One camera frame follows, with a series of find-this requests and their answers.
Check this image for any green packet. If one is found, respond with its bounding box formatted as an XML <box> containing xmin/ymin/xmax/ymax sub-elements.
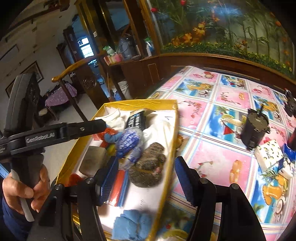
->
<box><xmin>103</xmin><ymin>45</ymin><xmax>116</xmax><ymax>56</ymax></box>

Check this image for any tall dark wooden cabinet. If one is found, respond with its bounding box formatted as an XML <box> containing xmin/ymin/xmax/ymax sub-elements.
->
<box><xmin>57</xmin><ymin>0</ymin><xmax>162</xmax><ymax>102</ymax></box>

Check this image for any white plastic strip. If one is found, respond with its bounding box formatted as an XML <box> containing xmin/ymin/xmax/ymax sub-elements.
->
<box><xmin>11</xmin><ymin>170</ymin><xmax>35</xmax><ymax>222</ymax></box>

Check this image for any blue grey electric kettle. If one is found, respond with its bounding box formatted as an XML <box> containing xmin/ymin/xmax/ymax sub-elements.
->
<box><xmin>118</xmin><ymin>37</ymin><xmax>136</xmax><ymax>59</ymax></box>

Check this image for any framed wall picture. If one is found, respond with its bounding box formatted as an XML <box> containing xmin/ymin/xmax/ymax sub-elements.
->
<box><xmin>5</xmin><ymin>61</ymin><xmax>44</xmax><ymax>98</ymax></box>

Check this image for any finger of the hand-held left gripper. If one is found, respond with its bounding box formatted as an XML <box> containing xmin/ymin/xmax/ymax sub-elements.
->
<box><xmin>60</xmin><ymin>118</ymin><xmax>108</xmax><ymax>141</ymax></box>

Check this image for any wooden chair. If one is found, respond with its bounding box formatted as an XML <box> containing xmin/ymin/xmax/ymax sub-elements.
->
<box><xmin>51</xmin><ymin>51</ymin><xmax>111</xmax><ymax>122</ymax></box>

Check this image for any brown patterned soft pouch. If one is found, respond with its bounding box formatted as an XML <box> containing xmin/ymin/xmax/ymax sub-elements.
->
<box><xmin>128</xmin><ymin>142</ymin><xmax>167</xmax><ymax>188</ymax></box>

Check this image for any white bucket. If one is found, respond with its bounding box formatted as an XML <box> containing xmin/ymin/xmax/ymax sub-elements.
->
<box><xmin>112</xmin><ymin>81</ymin><xmax>130</xmax><ymax>101</ymax></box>

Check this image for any low wooden cabinet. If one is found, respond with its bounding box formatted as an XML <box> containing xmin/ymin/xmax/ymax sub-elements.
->
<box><xmin>109</xmin><ymin>52</ymin><xmax>296</xmax><ymax>102</ymax></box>

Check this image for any blue white plastic bag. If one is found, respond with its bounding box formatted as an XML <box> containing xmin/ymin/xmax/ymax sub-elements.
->
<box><xmin>116</xmin><ymin>127</ymin><xmax>148</xmax><ymax>172</ymax></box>

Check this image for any brown grey sponge block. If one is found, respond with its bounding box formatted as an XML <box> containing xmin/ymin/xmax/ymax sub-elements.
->
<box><xmin>79</xmin><ymin>146</ymin><xmax>109</xmax><ymax>178</ymax></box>

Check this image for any person's left hand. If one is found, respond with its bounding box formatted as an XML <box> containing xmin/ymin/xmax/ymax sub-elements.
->
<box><xmin>2</xmin><ymin>165</ymin><xmax>51</xmax><ymax>215</ymax></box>

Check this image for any green white bottle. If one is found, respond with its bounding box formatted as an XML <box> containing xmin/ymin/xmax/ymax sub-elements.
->
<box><xmin>144</xmin><ymin>38</ymin><xmax>153</xmax><ymax>57</ymax></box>

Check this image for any red orange plastic bag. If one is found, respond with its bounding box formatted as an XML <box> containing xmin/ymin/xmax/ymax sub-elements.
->
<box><xmin>65</xmin><ymin>174</ymin><xmax>84</xmax><ymax>187</ymax></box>

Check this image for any framed bamboo flower painting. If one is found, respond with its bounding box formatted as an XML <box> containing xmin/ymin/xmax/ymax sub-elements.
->
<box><xmin>140</xmin><ymin>0</ymin><xmax>296</xmax><ymax>77</ymax></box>

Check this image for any white cloth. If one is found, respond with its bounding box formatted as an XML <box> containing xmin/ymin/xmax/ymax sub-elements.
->
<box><xmin>102</xmin><ymin>108</ymin><xmax>130</xmax><ymax>131</ymax></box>

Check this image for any black printed packet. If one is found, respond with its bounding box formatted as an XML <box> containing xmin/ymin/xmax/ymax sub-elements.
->
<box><xmin>126</xmin><ymin>110</ymin><xmax>151</xmax><ymax>130</ymax></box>

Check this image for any red blue packet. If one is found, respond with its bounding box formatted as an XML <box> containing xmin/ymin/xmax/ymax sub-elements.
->
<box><xmin>109</xmin><ymin>170</ymin><xmax>129</xmax><ymax>207</ymax></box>

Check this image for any small blue white tissue pack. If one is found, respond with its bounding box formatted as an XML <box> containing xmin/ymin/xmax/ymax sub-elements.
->
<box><xmin>279</xmin><ymin>160</ymin><xmax>294</xmax><ymax>180</ymax></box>

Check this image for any pink box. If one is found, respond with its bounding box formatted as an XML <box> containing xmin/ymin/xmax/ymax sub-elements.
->
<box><xmin>103</xmin><ymin>54</ymin><xmax>124</xmax><ymax>66</ymax></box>

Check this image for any purple patterned cloth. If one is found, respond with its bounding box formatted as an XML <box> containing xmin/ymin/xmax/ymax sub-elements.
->
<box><xmin>45</xmin><ymin>83</ymin><xmax>78</xmax><ymax>109</ymax></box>

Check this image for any printed tablecloth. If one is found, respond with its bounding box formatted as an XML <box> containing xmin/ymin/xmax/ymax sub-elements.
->
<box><xmin>148</xmin><ymin>65</ymin><xmax>296</xmax><ymax>241</ymax></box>

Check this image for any white printed tissue pack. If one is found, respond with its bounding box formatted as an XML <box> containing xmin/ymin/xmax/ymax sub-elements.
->
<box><xmin>254</xmin><ymin>139</ymin><xmax>284</xmax><ymax>169</ymax></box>

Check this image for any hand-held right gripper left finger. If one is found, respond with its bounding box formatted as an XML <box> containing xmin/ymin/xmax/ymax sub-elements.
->
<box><xmin>28</xmin><ymin>156</ymin><xmax>119</xmax><ymax>241</ymax></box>

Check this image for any blue towel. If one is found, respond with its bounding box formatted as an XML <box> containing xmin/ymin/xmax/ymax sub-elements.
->
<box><xmin>112</xmin><ymin>209</ymin><xmax>153</xmax><ymax>241</ymax></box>

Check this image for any yellow cardboard box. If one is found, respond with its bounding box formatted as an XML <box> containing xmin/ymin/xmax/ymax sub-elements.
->
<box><xmin>55</xmin><ymin>98</ymin><xmax>179</xmax><ymax>241</ymax></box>

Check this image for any person's left forearm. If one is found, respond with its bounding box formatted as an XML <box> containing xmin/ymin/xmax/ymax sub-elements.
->
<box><xmin>0</xmin><ymin>192</ymin><xmax>35</xmax><ymax>241</ymax></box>

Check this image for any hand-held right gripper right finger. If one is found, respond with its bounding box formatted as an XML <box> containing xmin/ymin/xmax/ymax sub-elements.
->
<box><xmin>174</xmin><ymin>156</ymin><xmax>266</xmax><ymax>241</ymax></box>

